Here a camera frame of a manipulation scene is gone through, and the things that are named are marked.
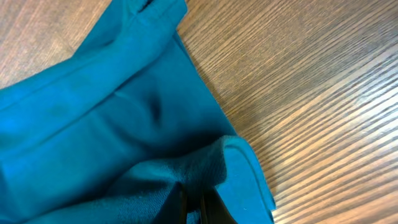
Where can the blue polo shirt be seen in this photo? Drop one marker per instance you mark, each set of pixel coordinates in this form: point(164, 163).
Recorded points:
point(104, 136)

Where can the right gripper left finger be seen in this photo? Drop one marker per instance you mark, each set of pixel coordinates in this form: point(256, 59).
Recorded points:
point(174, 209)

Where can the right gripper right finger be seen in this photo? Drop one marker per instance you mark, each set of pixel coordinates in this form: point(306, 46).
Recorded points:
point(213, 209)

